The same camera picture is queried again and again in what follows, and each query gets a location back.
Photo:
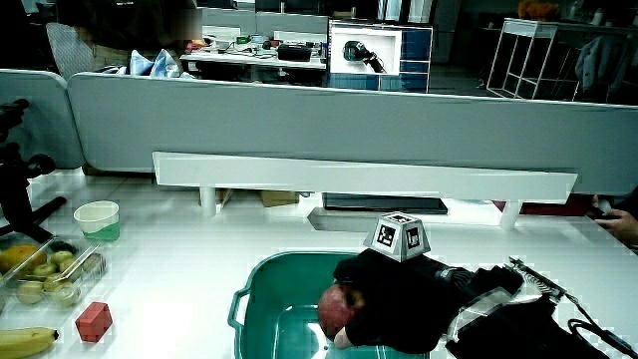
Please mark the light blue plastic bag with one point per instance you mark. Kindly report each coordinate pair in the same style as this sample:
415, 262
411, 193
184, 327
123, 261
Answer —
162, 65

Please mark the yellow banana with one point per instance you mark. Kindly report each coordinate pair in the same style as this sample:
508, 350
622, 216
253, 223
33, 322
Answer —
22, 341

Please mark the person's right hand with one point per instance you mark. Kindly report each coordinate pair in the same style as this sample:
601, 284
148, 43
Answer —
399, 299

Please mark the white background desk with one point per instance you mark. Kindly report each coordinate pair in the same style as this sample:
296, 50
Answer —
249, 59

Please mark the green plastic plate basin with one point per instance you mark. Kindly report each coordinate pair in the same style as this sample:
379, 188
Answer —
279, 289

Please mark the pile of green fruits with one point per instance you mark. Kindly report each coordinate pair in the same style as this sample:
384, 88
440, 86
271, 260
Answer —
52, 281

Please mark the orange mango fruit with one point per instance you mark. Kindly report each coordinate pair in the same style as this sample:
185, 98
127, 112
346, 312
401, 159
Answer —
17, 255

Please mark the red apple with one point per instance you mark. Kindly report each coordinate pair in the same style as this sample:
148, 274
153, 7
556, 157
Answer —
333, 309

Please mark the brown cardboard box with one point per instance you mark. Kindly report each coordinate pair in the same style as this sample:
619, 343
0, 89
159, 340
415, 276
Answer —
278, 198

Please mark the metal strip tool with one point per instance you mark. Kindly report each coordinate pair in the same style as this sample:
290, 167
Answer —
541, 281

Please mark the long grey partition panel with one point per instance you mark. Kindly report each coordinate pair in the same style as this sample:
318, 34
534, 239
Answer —
324, 124

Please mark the red cube block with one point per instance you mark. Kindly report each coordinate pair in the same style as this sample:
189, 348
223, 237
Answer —
94, 321

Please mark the dark red flat object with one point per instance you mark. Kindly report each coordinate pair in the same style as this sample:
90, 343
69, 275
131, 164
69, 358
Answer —
548, 207

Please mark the white and green paper cup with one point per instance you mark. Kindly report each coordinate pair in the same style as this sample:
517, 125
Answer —
97, 222

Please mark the white and blue product box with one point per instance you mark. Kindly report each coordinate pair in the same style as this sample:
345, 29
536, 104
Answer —
416, 55

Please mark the short grey partition panel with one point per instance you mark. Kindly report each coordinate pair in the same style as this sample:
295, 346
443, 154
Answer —
40, 114

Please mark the clear plastic fruit container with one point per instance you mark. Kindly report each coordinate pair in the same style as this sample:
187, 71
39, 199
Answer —
85, 256

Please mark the white desk shelf riser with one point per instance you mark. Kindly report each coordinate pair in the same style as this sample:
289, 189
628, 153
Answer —
349, 177

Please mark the grey hanging garment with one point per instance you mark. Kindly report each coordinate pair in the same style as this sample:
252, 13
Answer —
598, 57

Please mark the orange object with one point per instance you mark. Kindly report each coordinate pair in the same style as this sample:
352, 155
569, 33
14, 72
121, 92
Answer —
538, 9

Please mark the black bag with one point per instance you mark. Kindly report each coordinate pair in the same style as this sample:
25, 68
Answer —
294, 52

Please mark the person's right forearm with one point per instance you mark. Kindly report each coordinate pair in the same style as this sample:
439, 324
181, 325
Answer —
518, 334

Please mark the black camera tripod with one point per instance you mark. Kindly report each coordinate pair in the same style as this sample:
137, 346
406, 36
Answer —
15, 189

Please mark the black flat keyboard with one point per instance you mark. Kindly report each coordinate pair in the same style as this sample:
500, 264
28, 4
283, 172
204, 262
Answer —
384, 203

